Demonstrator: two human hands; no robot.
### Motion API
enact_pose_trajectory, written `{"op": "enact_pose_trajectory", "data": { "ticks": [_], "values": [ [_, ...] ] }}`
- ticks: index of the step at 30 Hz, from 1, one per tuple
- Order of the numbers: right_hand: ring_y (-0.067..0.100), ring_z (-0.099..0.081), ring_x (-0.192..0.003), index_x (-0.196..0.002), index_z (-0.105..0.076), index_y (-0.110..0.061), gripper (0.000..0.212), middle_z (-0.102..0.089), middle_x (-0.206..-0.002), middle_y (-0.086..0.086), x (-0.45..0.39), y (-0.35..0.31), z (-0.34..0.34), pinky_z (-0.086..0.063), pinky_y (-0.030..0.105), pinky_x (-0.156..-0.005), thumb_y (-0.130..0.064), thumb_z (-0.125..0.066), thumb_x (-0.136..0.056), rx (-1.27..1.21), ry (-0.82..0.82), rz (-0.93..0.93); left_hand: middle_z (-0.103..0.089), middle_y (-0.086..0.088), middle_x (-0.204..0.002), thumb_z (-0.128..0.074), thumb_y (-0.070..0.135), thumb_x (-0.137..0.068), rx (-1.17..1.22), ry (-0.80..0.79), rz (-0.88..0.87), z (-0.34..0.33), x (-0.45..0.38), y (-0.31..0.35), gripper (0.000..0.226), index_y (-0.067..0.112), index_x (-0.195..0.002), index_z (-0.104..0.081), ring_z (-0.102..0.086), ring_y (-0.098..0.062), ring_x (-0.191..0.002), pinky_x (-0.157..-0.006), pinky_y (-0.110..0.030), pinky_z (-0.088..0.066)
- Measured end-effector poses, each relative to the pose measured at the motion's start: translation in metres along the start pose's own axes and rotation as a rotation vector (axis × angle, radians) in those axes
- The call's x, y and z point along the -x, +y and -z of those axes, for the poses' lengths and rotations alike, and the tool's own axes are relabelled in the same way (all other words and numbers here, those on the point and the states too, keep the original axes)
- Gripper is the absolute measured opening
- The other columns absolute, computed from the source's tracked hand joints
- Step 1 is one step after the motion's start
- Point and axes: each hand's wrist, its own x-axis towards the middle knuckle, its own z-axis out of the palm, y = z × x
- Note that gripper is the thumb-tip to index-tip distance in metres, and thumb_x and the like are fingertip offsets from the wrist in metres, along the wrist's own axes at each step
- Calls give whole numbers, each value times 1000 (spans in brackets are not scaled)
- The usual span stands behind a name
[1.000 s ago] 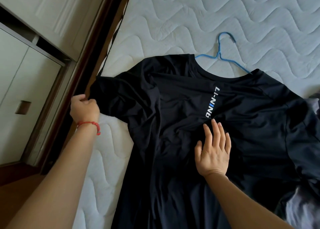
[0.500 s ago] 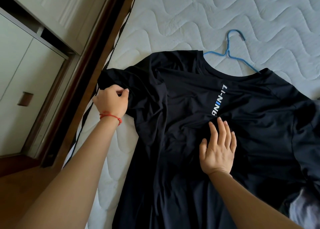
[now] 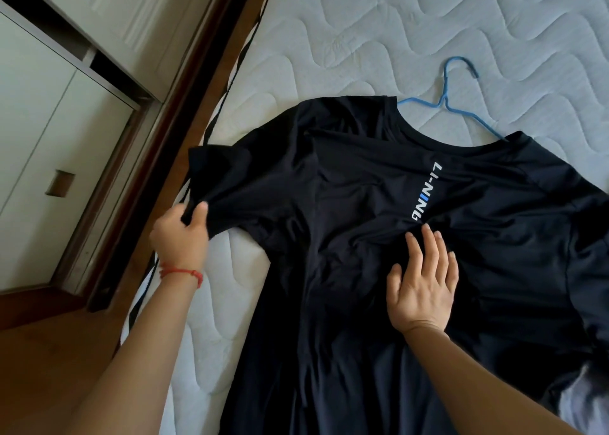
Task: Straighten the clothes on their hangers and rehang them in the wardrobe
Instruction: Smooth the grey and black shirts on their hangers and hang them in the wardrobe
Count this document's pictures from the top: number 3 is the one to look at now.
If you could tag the person's left hand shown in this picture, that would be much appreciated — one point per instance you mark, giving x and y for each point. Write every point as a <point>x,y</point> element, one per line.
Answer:
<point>183,244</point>

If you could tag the person's right hand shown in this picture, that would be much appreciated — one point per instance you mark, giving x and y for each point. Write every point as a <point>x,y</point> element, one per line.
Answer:
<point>426,297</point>

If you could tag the black Li-Ning t-shirt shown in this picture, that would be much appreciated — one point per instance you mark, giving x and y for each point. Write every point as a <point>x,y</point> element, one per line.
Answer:
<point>357,187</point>

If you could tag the grey t-shirt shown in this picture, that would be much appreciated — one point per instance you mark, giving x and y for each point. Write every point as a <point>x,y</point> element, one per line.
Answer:
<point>585,401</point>

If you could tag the white and brown wardrobe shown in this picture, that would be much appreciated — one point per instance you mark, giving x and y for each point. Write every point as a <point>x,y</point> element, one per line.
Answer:
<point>142,11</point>

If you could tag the white wardrobe sliding door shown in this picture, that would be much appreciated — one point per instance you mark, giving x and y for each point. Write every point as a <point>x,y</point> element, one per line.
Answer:
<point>133,11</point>

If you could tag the person's left forearm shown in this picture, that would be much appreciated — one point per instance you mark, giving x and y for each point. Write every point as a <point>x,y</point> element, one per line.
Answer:
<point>138,363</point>

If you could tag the person's right forearm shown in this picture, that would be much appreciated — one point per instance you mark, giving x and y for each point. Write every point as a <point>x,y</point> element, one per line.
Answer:
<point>476,387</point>

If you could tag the white wardrobe drawer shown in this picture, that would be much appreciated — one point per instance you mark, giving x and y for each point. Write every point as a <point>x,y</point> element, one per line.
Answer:
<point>28,92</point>
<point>95,140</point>

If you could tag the white quilted mattress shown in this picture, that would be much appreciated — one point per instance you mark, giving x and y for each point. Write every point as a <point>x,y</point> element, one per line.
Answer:
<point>404,21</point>

